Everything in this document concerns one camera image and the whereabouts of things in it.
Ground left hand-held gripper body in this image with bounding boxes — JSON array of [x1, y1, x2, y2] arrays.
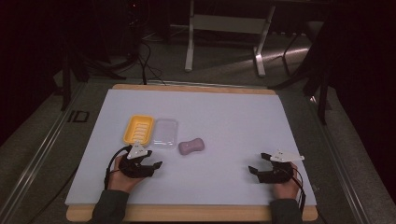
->
[[120, 141, 157, 179]]

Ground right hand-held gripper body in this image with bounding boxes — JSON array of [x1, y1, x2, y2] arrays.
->
[[260, 149, 305, 184]]

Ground yellow soap dish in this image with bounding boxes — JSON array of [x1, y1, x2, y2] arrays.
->
[[122, 114, 155, 147]]

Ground clear plastic container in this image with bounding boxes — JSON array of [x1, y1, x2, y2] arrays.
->
[[150, 118, 179, 149]]

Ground pink soap bar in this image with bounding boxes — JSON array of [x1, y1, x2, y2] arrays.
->
[[177, 137, 206, 156]]

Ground person's right hand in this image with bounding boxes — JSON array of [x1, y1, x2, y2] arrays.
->
[[273, 161, 302, 200]]

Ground person's left hand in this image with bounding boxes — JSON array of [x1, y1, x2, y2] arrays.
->
[[106, 154, 146, 194]]

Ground white table mat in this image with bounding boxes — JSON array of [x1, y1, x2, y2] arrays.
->
[[64, 88, 318, 207]]

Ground wooden table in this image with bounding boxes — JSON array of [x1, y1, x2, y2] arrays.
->
[[65, 83, 319, 222]]

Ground black stand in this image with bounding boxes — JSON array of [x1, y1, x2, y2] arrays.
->
[[267, 0, 334, 126], [58, 36, 125, 112]]

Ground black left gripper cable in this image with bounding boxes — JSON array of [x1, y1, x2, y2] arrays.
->
[[104, 145, 131, 190]]

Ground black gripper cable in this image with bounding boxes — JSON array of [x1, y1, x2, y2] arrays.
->
[[104, 145, 131, 190], [290, 163, 308, 217]]

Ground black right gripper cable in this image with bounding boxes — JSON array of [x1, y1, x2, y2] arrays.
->
[[290, 163, 308, 217]]

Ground metal floor rail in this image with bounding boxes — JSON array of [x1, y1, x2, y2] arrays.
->
[[0, 81, 89, 224], [307, 92, 372, 224]]

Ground black floor cables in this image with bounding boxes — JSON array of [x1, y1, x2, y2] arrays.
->
[[136, 39, 167, 86]]

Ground white desk frame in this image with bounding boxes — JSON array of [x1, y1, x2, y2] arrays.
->
[[184, 0, 276, 77]]

